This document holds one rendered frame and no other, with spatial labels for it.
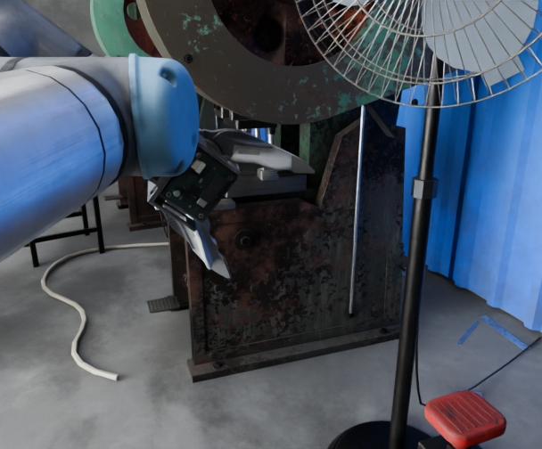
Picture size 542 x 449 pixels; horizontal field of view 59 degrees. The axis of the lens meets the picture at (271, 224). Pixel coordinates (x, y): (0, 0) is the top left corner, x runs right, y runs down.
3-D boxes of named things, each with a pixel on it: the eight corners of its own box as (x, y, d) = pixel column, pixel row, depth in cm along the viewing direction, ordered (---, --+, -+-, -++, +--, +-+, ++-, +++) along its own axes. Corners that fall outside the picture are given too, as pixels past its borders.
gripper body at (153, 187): (199, 239, 45) (81, 164, 40) (192, 208, 53) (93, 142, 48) (249, 175, 44) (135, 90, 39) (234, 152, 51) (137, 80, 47)
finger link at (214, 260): (209, 306, 50) (180, 228, 46) (203, 280, 55) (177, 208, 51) (237, 297, 50) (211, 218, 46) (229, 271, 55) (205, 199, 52)
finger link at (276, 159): (327, 186, 48) (235, 187, 46) (310, 171, 53) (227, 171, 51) (331, 156, 47) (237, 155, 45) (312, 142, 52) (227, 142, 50)
